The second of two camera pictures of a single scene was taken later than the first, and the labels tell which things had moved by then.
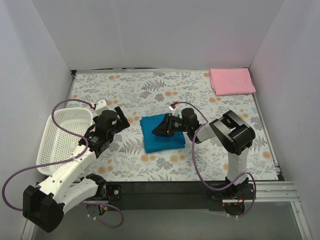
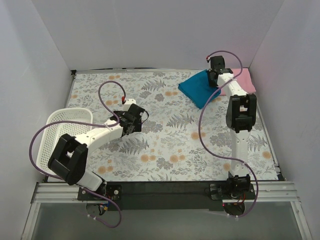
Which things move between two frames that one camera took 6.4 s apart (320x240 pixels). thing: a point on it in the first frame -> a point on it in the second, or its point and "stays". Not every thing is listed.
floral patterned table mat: (142, 93) stays
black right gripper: (169, 123) -> (213, 78)
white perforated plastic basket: (56, 146) stays
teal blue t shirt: (154, 142) -> (198, 88)
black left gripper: (119, 121) -> (137, 122)
